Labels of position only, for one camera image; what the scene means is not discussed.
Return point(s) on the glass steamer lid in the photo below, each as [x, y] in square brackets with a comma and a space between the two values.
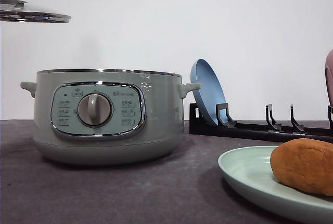
[20, 11]

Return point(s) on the green plate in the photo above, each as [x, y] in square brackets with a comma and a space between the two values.
[249, 171]

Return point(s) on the brown potato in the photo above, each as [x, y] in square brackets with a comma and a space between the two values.
[304, 164]

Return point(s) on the green electric steamer pot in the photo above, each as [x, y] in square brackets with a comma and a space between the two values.
[100, 116]

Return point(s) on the blue plate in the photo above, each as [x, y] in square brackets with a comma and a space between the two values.
[211, 92]

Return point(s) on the black plate rack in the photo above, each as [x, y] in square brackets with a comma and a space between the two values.
[226, 125]

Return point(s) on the pink plate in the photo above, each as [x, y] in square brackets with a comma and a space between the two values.
[329, 75]

